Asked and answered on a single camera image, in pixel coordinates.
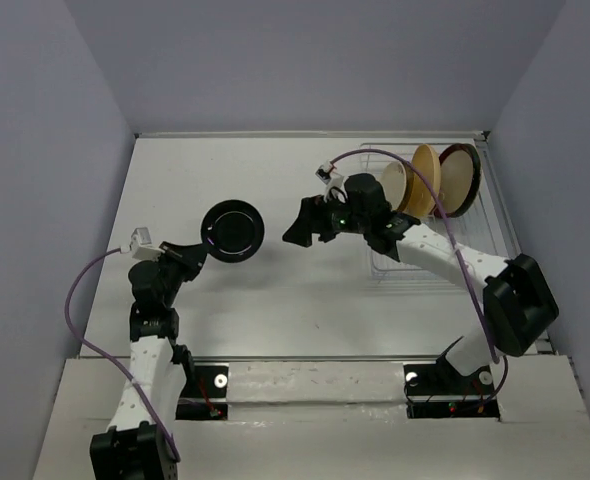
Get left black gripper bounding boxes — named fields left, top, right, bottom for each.
left=151, top=241, right=208, bottom=307

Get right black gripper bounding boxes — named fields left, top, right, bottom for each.
left=282, top=190, right=370, bottom=247

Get black round plate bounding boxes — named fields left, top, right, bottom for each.
left=200, top=200, right=265, bottom=264

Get cream plate black mark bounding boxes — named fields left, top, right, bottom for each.
left=379, top=161, right=411, bottom=212

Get orange round plate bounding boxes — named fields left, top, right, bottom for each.
left=405, top=144, right=441, bottom=218

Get red rim white plate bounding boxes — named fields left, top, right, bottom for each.
left=439, top=143, right=482, bottom=218

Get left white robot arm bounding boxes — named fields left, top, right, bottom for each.
left=89, top=242, right=207, bottom=479

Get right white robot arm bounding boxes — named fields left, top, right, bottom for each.
left=282, top=173, right=559, bottom=392

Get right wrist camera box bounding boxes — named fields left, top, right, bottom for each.
left=316, top=161, right=344, bottom=201

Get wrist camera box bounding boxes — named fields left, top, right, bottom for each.
left=126, top=227, right=161, bottom=261
left=316, top=161, right=344, bottom=201

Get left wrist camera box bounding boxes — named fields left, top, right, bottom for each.
left=126, top=227, right=161, bottom=261

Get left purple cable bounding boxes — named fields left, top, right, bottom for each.
left=64, top=247, right=182, bottom=464

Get purple cable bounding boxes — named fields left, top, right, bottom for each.
left=332, top=150, right=510, bottom=401
left=64, top=247, right=182, bottom=464

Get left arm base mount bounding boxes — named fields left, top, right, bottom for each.
left=176, top=363, right=229, bottom=421

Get white wire dish rack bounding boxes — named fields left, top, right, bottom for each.
left=359, top=143, right=513, bottom=291

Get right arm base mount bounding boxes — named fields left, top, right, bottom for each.
left=403, top=363, right=500, bottom=420

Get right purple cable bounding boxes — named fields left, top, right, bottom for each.
left=332, top=150, right=510, bottom=401

